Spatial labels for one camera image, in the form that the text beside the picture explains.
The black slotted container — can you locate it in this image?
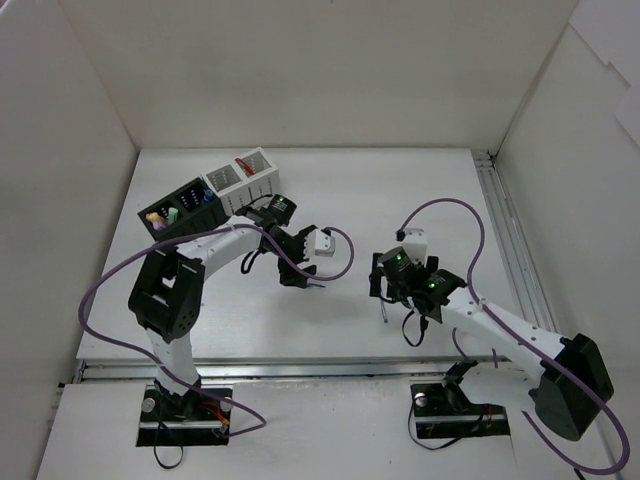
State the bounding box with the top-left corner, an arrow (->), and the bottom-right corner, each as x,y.
138,177 -> 230,242

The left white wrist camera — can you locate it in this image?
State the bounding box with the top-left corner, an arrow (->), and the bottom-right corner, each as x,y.
305,229 -> 335,258

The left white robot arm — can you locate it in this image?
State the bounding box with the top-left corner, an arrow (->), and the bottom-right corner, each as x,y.
128,216 -> 335,420

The green highlighter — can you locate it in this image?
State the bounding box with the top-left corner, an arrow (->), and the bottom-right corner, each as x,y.
167,207 -> 179,226

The red pen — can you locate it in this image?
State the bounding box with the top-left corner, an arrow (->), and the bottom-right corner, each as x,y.
235,158 -> 255,176

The white slotted container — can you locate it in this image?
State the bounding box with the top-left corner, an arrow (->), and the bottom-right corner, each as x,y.
202,147 -> 282,216

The aluminium front rail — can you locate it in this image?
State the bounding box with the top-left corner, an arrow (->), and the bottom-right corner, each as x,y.
74,355 -> 466,382

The blue pen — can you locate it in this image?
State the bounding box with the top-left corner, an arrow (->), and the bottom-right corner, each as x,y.
380,300 -> 389,324

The aluminium side rail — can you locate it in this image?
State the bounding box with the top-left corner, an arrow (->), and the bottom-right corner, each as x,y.
471,150 -> 561,333

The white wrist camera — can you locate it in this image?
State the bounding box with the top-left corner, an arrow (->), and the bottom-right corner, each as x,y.
305,229 -> 335,258
396,228 -> 428,264

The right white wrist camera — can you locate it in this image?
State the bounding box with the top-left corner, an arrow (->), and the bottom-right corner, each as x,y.
396,228 -> 428,264

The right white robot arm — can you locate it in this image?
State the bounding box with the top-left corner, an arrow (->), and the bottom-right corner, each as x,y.
369,247 -> 614,441

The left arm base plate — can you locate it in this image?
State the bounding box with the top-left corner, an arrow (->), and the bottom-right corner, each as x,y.
135,386 -> 230,447

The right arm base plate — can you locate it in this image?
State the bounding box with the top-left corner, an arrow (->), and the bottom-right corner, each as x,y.
408,383 -> 511,450

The yellow highlighter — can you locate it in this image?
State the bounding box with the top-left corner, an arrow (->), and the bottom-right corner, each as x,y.
145,212 -> 163,223

